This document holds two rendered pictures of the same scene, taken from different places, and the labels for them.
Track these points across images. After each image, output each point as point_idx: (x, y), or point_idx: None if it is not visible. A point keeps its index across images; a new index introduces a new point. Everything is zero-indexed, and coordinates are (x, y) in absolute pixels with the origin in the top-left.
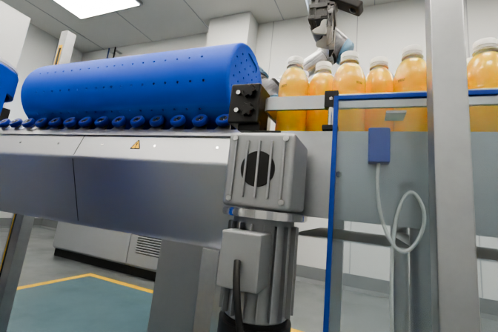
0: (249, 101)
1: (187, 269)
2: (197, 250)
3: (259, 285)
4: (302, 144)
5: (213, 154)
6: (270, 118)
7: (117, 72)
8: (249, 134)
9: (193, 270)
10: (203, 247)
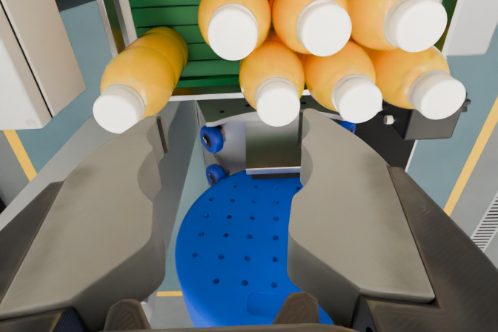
0: None
1: (178, 155)
2: (172, 161)
3: None
4: None
5: None
6: (252, 150)
7: None
8: (493, 33)
9: (176, 150)
10: (170, 157)
